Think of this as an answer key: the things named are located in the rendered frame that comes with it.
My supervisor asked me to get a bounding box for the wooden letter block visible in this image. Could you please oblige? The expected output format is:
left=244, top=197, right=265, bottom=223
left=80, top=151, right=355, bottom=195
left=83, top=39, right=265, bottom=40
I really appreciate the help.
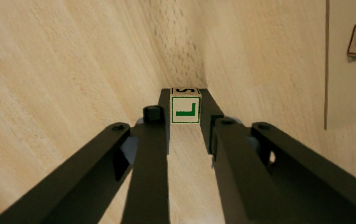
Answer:
left=347, top=25, right=356, bottom=57

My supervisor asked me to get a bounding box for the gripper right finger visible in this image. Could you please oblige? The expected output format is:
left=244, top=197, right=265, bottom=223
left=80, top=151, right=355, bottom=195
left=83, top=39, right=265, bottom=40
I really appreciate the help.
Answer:
left=199, top=89, right=356, bottom=224

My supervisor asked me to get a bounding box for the cream letter block with green letter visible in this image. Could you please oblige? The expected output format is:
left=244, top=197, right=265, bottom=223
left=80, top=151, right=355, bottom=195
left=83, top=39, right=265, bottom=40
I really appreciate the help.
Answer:
left=170, top=88, right=202, bottom=124

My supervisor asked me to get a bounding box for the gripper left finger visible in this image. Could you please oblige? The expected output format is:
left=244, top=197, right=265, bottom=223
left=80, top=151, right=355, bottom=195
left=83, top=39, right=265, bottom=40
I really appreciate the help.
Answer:
left=0, top=88, right=171, bottom=224

